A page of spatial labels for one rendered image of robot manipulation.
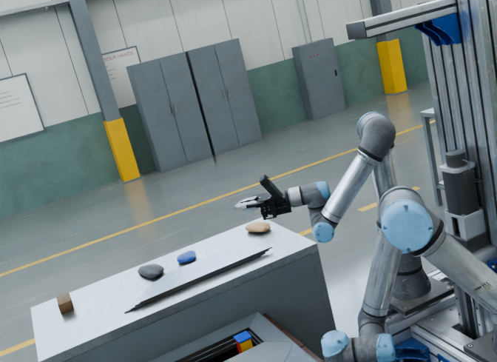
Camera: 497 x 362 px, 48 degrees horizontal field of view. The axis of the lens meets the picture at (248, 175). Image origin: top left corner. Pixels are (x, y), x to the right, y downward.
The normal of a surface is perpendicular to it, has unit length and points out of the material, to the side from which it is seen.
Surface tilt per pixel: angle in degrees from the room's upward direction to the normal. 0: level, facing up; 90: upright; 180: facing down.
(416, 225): 84
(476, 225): 90
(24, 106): 90
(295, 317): 90
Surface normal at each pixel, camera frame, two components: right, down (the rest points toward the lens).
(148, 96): 0.38, 0.15
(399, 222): -0.24, 0.22
